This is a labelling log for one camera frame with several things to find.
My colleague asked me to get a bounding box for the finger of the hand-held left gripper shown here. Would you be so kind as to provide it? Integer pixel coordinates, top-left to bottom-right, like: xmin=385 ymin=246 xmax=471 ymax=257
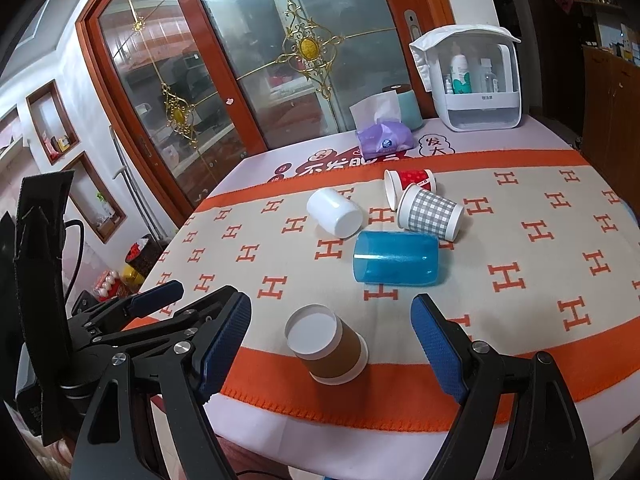
xmin=94 ymin=286 xmax=240 ymax=354
xmin=74 ymin=281 xmax=184 ymax=329

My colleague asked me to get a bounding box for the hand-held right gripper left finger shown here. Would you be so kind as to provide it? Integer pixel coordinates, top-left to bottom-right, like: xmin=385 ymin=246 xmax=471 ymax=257
xmin=72 ymin=293 xmax=253 ymax=480

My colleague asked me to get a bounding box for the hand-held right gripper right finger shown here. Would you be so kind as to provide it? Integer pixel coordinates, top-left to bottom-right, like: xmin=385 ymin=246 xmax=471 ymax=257
xmin=411 ymin=293 xmax=596 ymax=480

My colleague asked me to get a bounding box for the blue translucent plastic cup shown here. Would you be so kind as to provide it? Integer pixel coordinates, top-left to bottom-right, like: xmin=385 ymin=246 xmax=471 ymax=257
xmin=353 ymin=230 xmax=441 ymax=287

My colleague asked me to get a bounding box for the brown paper cup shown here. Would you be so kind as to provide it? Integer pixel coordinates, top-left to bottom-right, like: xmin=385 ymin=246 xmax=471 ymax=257
xmin=284 ymin=304 xmax=369 ymax=385

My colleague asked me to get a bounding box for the grey checked paper cup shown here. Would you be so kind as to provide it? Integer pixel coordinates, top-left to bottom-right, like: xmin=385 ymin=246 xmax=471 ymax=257
xmin=396 ymin=183 xmax=465 ymax=241

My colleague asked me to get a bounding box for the white plastic cup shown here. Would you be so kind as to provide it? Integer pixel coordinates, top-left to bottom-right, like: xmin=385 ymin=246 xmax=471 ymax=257
xmin=306 ymin=187 xmax=363 ymax=239

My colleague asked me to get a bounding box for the red patterned paper cup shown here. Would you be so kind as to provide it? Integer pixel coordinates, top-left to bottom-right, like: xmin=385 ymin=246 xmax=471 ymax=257
xmin=384 ymin=168 xmax=437 ymax=211

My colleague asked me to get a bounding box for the brown box with red contents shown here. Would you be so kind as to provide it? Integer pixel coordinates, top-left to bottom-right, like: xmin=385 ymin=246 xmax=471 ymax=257
xmin=124 ymin=234 xmax=168 ymax=281

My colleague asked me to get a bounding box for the red box with white balls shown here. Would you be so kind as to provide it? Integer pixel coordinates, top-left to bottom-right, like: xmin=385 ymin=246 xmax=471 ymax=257
xmin=92 ymin=270 xmax=126 ymax=301

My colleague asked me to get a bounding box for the grey metal pole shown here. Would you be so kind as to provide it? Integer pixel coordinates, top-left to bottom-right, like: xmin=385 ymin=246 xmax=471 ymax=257
xmin=109 ymin=125 xmax=168 ymax=251

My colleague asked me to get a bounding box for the orange and beige patterned blanket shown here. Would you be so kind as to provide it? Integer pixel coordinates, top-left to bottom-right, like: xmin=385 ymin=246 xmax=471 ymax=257
xmin=122 ymin=150 xmax=640 ymax=433

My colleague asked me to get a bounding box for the wooden framed glass door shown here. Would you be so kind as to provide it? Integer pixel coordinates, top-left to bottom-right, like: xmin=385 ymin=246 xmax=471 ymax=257
xmin=182 ymin=0 xmax=451 ymax=151
xmin=75 ymin=0 xmax=268 ymax=227

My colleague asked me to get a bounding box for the purple tissue pack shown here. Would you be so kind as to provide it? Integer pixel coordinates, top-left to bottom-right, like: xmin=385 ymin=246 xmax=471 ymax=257
xmin=348 ymin=94 xmax=417 ymax=157

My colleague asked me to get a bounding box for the white cosmetics organizer box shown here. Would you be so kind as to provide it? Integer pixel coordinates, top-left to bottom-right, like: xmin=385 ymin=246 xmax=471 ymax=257
xmin=408 ymin=25 xmax=522 ymax=133

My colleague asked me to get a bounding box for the teal canister with brown lid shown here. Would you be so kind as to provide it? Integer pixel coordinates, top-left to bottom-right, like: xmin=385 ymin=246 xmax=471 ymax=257
xmin=382 ymin=83 xmax=423 ymax=131

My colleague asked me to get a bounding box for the white and teal bottle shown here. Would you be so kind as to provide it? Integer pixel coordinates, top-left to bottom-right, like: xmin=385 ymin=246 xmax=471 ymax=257
xmin=449 ymin=54 xmax=473 ymax=96

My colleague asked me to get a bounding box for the clear plastic bottle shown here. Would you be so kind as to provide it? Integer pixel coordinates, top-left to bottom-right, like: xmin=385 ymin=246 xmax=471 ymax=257
xmin=477 ymin=58 xmax=499 ymax=93

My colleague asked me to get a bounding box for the brown wooden cabinet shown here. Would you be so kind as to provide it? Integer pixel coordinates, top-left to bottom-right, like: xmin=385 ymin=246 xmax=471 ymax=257
xmin=580 ymin=45 xmax=640 ymax=161

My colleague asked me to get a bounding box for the black cable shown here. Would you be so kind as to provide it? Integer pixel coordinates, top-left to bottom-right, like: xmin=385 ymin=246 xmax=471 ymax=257
xmin=62 ymin=219 xmax=85 ymax=291

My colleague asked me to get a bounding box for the wooden framed wall niche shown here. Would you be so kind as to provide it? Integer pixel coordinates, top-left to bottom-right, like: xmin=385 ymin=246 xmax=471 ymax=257
xmin=0 ymin=105 xmax=28 ymax=161
xmin=62 ymin=151 xmax=128 ymax=244
xmin=26 ymin=79 xmax=82 ymax=166

